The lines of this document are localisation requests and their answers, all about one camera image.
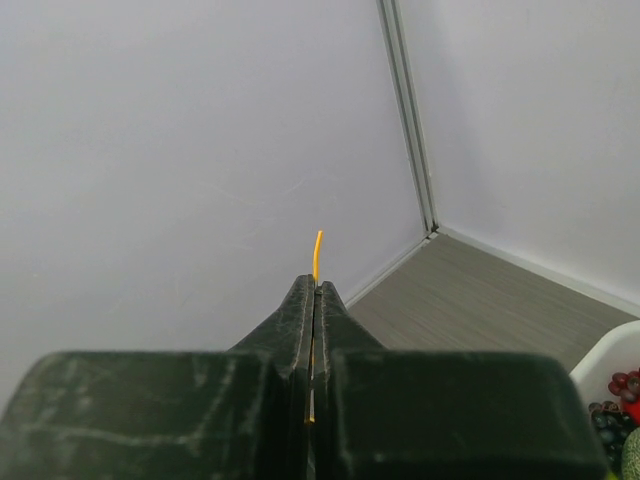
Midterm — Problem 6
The dark blue grape bunch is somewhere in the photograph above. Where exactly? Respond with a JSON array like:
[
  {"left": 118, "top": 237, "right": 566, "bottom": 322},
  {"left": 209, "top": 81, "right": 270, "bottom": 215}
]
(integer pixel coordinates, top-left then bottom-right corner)
[{"left": 588, "top": 401, "right": 638, "bottom": 479}]

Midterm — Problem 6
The white plastic fruit basket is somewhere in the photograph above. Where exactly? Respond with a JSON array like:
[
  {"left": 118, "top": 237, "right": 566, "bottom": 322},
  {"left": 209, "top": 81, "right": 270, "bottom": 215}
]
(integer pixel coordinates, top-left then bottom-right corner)
[{"left": 570, "top": 320, "right": 640, "bottom": 405}]

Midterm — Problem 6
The green speckled melon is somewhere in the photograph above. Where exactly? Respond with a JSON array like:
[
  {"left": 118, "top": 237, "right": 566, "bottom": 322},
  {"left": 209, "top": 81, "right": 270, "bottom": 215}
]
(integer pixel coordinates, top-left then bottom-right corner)
[{"left": 621, "top": 429, "right": 640, "bottom": 480}]

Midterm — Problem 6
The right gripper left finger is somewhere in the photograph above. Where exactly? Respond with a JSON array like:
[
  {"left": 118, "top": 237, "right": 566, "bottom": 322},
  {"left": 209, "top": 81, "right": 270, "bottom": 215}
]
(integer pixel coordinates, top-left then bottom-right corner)
[{"left": 1, "top": 275, "right": 315, "bottom": 479}]

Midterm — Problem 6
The red grape bunch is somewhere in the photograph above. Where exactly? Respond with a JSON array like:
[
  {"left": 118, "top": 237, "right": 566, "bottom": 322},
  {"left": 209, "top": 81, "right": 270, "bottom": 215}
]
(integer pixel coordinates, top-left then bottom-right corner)
[{"left": 608, "top": 370, "right": 639, "bottom": 404}]

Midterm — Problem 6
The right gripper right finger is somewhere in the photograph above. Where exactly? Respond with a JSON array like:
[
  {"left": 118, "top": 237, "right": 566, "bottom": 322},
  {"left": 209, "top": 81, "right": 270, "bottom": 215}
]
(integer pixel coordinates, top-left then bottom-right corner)
[{"left": 313, "top": 282, "right": 607, "bottom": 479}]

